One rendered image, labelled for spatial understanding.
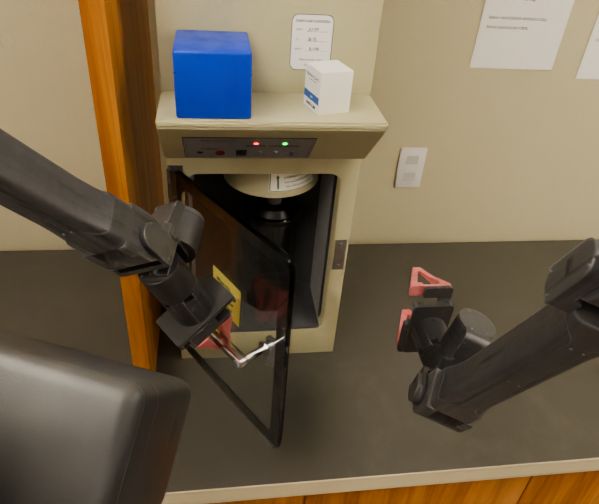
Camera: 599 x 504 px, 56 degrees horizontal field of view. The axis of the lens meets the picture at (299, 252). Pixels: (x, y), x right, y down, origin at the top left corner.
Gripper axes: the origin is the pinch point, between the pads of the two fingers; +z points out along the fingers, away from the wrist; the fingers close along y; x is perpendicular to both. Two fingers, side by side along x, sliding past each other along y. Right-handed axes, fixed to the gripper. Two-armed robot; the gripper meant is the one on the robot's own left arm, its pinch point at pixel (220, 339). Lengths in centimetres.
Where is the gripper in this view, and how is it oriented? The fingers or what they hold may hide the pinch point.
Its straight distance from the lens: 87.0
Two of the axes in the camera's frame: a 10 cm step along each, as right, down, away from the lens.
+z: 2.9, 5.9, 7.5
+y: -7.1, 6.6, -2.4
